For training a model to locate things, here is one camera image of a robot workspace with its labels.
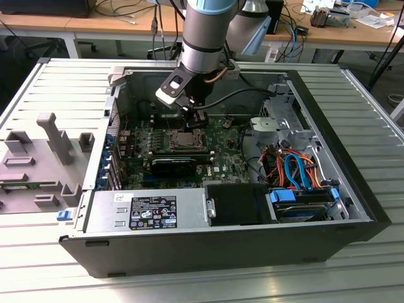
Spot metal socket cover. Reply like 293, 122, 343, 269
170, 128, 205, 149

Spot white paper sheets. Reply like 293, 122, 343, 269
355, 11, 395, 30

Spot white power strip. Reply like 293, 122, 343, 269
264, 46, 280, 63

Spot large black box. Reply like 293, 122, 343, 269
0, 0, 92, 18

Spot grey electronic device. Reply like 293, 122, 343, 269
311, 6, 351, 28

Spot black camera cable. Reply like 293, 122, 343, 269
192, 88, 277, 110

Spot silver drive cage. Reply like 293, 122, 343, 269
251, 82, 320, 153

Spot pale blue teach pendant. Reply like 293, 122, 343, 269
241, 15, 273, 57

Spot silver power supply unit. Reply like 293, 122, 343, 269
85, 188, 211, 233

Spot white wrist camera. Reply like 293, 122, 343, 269
225, 59, 240, 80
154, 69, 190, 110

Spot hard disk with blue carrier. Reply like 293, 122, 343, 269
266, 187, 340, 223

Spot grey parts rack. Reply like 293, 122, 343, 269
0, 112, 95, 215

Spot black tripod stand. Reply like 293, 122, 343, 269
367, 18, 404, 91

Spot black PC case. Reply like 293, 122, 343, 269
58, 65, 393, 279

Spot blue wire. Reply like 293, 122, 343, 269
283, 153, 315, 192

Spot orange red wire bundle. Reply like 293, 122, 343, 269
276, 151, 323, 190

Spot CPU socket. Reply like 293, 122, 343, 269
169, 128, 206, 150

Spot green motherboard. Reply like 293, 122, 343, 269
118, 116, 253, 191

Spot black graphics card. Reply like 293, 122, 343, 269
151, 157, 196, 177

